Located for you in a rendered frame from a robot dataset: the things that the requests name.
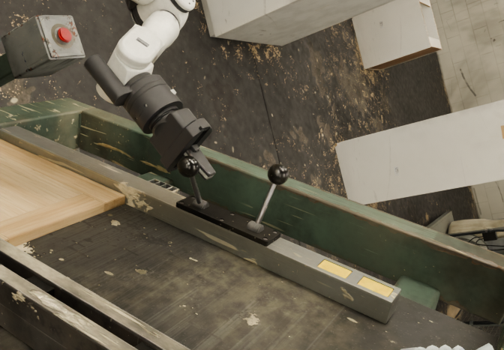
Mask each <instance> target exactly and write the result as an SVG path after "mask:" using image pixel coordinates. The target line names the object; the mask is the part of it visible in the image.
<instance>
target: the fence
mask: <svg viewBox="0 0 504 350"><path fill-rule="evenodd" d="M0 139H2V140H4V141H6V142H9V143H10V144H13V145H15V146H17V147H19V148H22V149H24V150H26V151H29V152H31V153H33V154H35V155H37V156H39V157H42V158H43V159H46V160H48V161H50V162H53V163H55V164H57V165H59V166H62V167H64V168H66V169H69V170H70V171H72V172H75V173H77V174H79V175H81V176H83V177H86V178H88V179H90V180H92V181H95V182H97V183H99V184H102V185H104V186H105V187H108V188H110V189H112V190H114V191H116V192H119V193H121V194H123V195H125V204H127V205H129V206H131V207H133V208H136V209H138V210H140V211H142V212H144V213H146V214H149V215H151V216H153V217H155V218H158V219H159V220H162V221H164V222H165V223H168V224H170V225H172V226H174V227H176V228H179V229H181V230H183V231H185V232H188V233H190V234H192V235H194V236H196V237H198V238H201V239H203V240H204V241H207V242H209V243H211V244H214V245H215V246H217V247H220V248H222V249H224V250H226V251H229V252H231V253H233V254H235V255H237V256H240V257H242V258H243V259H246V260H248V261H250V262H253V263H254V264H256V265H259V266H261V267H263V268H265V269H267V270H269V271H272V272H274V273H276V274H278V275H281V276H282V277H285V278H287V279H288V280H292V281H293V282H295V283H298V284H299V285H302V286H304V287H306V288H308V289H311V290H313V291H315V292H317V293H319V294H321V295H324V296H326V297H327V298H330V299H332V300H334V301H337V302H338V303H340V304H343V305H345V306H347V307H349V308H352V309H354V310H356V311H358V312H360V313H363V314H365V315H366V316H369V317H371V318H373V319H376V320H377V321H379V322H382V323H384V324H386V323H387V321H388V320H389V319H390V318H391V316H392V314H393V313H394V311H395V310H396V307H397V304H398V299H399V297H400V294H401V289H400V288H398V287H396V286H393V285H391V284H388V283H386V282H383V281H382V280H378V279H377V278H375V277H372V276H370V275H367V274H365V273H362V272H361V271H357V270H356V269H353V268H351V267H348V266H346V265H343V264H341V263H340V262H336V261H335V260H332V259H330V258H327V257H325V256H322V255H320V254H318V253H315V252H313V251H311V250H308V249H306V248H304V247H301V246H299V245H297V244H294V243H292V242H290V241H287V240H285V239H283V238H278V239H277V240H276V241H274V242H273V243H271V244H269V245H268V246H267V247H266V246H263V245H262V244H258V243H257V242H255V241H252V240H250V239H248V238H245V237H243V236H241V235H238V234H236V233H234V232H231V231H230V230H228V229H225V228H223V227H220V226H218V225H216V224H213V223H211V222H209V221H207V220H204V219H203V218H200V217H198V216H195V215H193V214H191V213H188V212H186V211H184V210H182V209H180V208H177V207H176V202H177V201H180V200H182V199H185V198H186V197H184V196H181V195H179V194H177V193H174V192H172V191H170V190H167V189H165V188H163V187H160V186H158V185H156V184H153V183H151V182H149V181H146V180H144V179H141V178H139V177H137V176H135V175H132V174H130V173H128V172H125V171H123V170H120V169H117V168H115V167H114V166H111V165H109V164H106V163H104V162H101V161H99V160H96V159H94V158H93V157H90V156H88V155H85V154H82V153H80V152H78V151H75V150H73V149H71V148H69V147H66V146H64V145H61V144H59V143H57V142H54V141H52V140H50V139H47V138H45V137H43V136H40V135H38V134H36V133H33V132H31V131H29V130H26V129H24V128H22V127H19V126H13V127H6V128H1V129H0ZM324 260H326V261H328V262H331V263H333V264H335V265H338V266H340V267H342V268H345V269H347V270H349V271H352V273H351V274H350V275H349V276H348V277H347V278H346V279H345V278H343V277H340V276H338V275H336V274H333V273H331V272H329V271H327V270H324V269H322V268H319V267H317V266H318V265H319V264H321V263H322V262H323V261H324ZM363 277H366V278H368V279H370V280H373V281H375V282H377V283H380V284H382V285H384V286H387V287H389V288H391V289H393V291H392V293H391V294H390V295H389V297H386V296H384V295H381V294H379V293H377V292H374V291H372V290H370V289H367V288H365V287H364V286H360V285H359V284H358V283H359V282H360V280H361V279H362V278H363Z"/></svg>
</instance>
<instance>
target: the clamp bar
mask: <svg viewBox="0 0 504 350"><path fill-rule="evenodd" d="M0 325H1V326H2V327H3V328H4V329H6V330H7V331H9V332H10V333H12V334H13V335H14V336H15V337H17V338H19V339H20V340H22V341H23V342H24V343H26V344H27V345H28V346H30V347H32V348H33V349H34V350H190V349H189V348H187V347H185V346H183V345H182V344H180V343H178V342H176V341H175V340H173V339H172V338H170V337H168V336H167V335H165V334H163V333H161V332H160V331H158V330H156V329H154V328H153V327H151V326H150V325H147V324H146V323H145V322H142V321H141V320H139V319H138V318H136V317H134V316H132V315H131V314H129V313H127V312H125V311H124V310H122V309H121V308H119V307H117V306H116V305H114V304H112V303H110V302H109V301H107V300H105V299H103V298H102V297H100V296H99V295H96V294H95V293H94V292H91V291H90V290H88V289H87V288H85V287H83V286H81V285H80V284H78V283H76V282H74V281H73V280H71V279H70V278H68V277H66V276H65V275H63V274H61V273H59V272H58V271H56V270H54V269H52V268H51V267H49V266H48V265H45V264H44V263H43V262H40V261H39V260H37V259H36V258H34V257H32V256H30V255H29V254H27V253H25V252H23V251H22V250H20V249H18V248H17V247H15V246H14V245H12V244H10V243H8V242H7V241H5V240H3V239H1V238H0ZM414 350H464V349H463V348H462V347H460V346H455V347H454V348H453V349H451V348H450V347H449V346H447V345H444V346H441V347H440V348H437V347H436V346H433V345H432V346H428V347H427V348H426V349H425V348H422V347H418V348H416V349H414Z"/></svg>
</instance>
